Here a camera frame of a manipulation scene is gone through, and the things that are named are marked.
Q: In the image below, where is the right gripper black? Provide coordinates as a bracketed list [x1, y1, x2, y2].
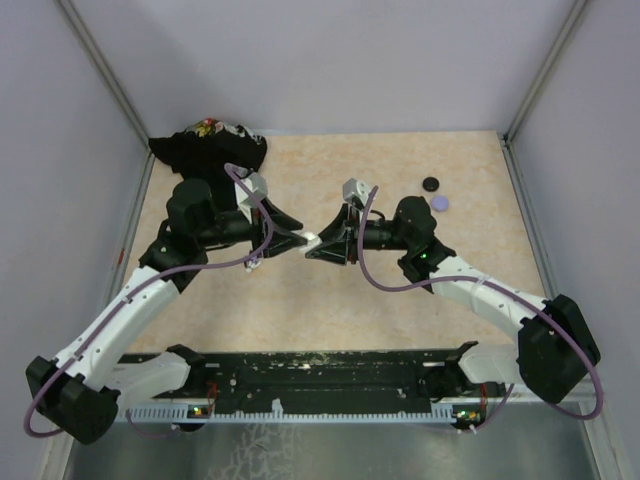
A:
[306, 204, 412, 266]

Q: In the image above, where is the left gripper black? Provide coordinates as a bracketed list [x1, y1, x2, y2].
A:
[196, 196, 307, 257]

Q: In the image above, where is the white earbud charging case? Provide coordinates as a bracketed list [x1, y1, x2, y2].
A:
[299, 232, 322, 253]

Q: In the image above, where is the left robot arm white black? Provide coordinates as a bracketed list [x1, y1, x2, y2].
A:
[23, 173, 310, 445]

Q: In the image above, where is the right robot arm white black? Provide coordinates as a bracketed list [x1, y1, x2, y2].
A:
[305, 196, 601, 404]

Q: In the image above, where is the purple round charging case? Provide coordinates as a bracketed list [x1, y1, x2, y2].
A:
[431, 195, 450, 212]

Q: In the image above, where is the black round charging case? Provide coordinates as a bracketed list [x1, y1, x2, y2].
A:
[422, 176, 440, 192]

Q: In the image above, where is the black printed cloth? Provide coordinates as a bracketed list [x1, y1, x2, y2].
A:
[148, 118, 268, 210]

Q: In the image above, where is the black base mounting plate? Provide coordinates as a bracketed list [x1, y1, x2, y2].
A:
[149, 349, 506, 414]

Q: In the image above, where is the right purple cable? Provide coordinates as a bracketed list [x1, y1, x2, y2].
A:
[357, 184, 604, 435]

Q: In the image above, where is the purple cable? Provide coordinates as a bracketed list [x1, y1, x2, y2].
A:
[22, 162, 274, 441]
[357, 184, 604, 435]

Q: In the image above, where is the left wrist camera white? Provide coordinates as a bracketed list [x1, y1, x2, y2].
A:
[235, 172, 268, 218]

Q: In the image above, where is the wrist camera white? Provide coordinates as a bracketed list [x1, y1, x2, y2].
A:
[342, 178, 372, 206]
[235, 172, 268, 218]

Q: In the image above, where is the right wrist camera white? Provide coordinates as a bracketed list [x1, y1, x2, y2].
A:
[342, 178, 372, 206]

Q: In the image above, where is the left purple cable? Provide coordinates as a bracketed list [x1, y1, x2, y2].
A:
[22, 162, 274, 441]

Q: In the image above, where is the white slotted cable duct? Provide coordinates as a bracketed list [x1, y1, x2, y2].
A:
[117, 399, 486, 425]

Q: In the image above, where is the left aluminium frame post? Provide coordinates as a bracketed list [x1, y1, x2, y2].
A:
[57, 0, 151, 144]

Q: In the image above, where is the aluminium frame post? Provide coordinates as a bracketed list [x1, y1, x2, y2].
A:
[57, 0, 151, 144]
[504, 0, 591, 144]

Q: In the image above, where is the right aluminium frame post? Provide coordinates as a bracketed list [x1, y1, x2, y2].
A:
[504, 0, 591, 144]

